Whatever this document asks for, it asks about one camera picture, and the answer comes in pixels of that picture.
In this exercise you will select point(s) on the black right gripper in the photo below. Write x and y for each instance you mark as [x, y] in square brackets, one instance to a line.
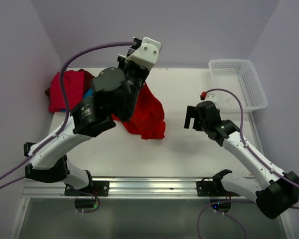
[192, 112]

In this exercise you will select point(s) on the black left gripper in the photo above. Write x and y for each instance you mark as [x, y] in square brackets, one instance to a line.
[122, 63]

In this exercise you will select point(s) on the bright red t shirt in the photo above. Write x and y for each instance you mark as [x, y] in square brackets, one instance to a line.
[148, 119]

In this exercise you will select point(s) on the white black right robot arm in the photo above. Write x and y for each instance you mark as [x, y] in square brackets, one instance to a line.
[272, 189]

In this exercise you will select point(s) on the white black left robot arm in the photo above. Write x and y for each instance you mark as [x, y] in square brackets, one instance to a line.
[114, 93]

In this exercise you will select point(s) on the blue folded t shirt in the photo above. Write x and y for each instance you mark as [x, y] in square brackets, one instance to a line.
[87, 94]

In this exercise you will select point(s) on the dark maroon folded t shirt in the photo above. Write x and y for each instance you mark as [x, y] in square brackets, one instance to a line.
[87, 77]

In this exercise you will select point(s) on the white plastic mesh basket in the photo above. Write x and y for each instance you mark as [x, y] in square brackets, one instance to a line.
[239, 77]

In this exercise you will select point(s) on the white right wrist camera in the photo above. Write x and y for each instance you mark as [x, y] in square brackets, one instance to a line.
[204, 96]

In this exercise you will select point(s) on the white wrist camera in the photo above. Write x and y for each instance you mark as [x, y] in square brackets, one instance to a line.
[145, 51]
[204, 96]

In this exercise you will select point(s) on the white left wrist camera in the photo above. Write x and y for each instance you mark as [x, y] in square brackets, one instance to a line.
[145, 51]

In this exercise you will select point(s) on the black right base bracket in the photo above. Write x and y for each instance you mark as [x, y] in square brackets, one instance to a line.
[205, 187]

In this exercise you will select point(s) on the black base bracket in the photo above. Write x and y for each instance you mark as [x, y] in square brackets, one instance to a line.
[96, 188]
[205, 187]

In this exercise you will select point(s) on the aluminium mounting rail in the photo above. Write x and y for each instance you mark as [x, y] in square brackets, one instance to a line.
[123, 188]

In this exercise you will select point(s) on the black left base bracket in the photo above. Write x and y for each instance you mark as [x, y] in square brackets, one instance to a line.
[96, 188]

